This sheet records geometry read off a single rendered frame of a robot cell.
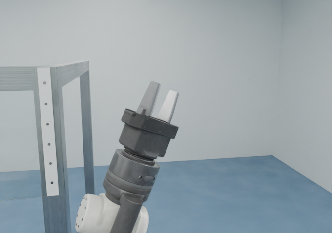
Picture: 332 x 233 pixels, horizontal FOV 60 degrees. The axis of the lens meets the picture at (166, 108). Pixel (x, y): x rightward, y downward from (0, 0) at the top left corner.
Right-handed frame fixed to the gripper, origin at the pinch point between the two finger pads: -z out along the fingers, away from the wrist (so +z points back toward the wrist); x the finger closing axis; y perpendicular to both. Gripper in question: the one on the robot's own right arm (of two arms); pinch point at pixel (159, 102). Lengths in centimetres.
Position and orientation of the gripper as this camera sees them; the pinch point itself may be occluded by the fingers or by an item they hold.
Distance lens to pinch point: 53.2
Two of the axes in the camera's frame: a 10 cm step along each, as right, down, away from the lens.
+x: -6.5, -2.6, -7.1
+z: -3.6, 9.3, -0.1
